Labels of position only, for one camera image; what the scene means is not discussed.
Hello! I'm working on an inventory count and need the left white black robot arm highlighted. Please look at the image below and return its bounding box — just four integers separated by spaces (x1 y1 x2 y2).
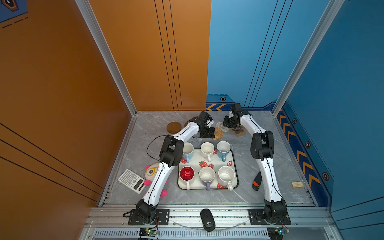
135 111 215 224

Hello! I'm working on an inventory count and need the green circuit board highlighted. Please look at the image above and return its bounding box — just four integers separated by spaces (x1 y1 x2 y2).
267 228 290 240
138 228 159 240

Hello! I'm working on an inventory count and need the white mug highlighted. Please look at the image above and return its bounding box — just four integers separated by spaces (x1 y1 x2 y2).
201 142 215 162
217 166 236 191

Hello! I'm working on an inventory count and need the small wooden block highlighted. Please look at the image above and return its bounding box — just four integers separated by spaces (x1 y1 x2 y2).
291 182 304 189

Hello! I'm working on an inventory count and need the pink panda plush toy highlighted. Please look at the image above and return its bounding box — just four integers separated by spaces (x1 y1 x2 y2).
144 163 160 187

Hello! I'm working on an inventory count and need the white strawberry tray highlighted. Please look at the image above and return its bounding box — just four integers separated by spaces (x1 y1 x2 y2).
178 149 239 191

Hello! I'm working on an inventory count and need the matte brown round coaster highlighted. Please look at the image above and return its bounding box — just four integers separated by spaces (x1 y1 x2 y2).
167 122 182 134

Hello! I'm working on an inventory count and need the white calculator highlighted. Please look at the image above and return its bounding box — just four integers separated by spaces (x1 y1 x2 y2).
118 169 145 194

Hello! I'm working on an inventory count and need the black orange utility knife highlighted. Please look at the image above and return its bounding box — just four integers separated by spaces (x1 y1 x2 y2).
252 172 263 191

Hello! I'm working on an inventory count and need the right green circuit board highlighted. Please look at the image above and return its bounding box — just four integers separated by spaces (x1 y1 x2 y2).
267 228 290 240

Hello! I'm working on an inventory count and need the white mug back middle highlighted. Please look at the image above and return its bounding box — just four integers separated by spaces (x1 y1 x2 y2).
201 142 215 162

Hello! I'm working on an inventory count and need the white mug front right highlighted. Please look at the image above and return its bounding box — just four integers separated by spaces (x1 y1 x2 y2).
217 166 236 191

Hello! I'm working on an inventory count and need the tan rattan round coaster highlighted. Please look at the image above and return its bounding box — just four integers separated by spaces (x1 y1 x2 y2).
212 128 224 141

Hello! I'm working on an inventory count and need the black computer mouse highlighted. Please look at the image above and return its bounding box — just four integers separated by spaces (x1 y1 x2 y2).
200 209 216 232

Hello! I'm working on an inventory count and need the light blue mug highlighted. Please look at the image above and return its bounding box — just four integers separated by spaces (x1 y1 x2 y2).
182 143 194 164

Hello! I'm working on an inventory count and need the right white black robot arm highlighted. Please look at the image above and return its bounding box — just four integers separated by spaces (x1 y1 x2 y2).
223 103 291 225

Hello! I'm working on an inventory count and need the white woven round coaster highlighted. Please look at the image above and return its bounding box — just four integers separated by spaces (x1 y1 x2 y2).
216 122 229 133

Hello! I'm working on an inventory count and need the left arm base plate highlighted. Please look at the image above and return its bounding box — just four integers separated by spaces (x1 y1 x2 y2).
128 209 170 226

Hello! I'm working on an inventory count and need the brown paw print coaster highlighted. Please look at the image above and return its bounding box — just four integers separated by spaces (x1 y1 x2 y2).
230 126 247 137

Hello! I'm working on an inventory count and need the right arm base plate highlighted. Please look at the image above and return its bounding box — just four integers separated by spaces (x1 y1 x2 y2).
248 209 292 225

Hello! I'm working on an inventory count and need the grey woven round coaster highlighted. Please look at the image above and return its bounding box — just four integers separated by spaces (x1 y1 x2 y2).
188 136 203 148

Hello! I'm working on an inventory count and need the left green circuit board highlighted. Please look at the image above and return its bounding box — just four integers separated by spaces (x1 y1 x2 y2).
138 228 159 240

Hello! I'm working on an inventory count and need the red inside mug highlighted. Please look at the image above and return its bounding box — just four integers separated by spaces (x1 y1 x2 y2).
179 166 195 190

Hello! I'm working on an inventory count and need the purple mug front middle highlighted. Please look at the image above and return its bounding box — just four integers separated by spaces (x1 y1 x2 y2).
199 167 216 191

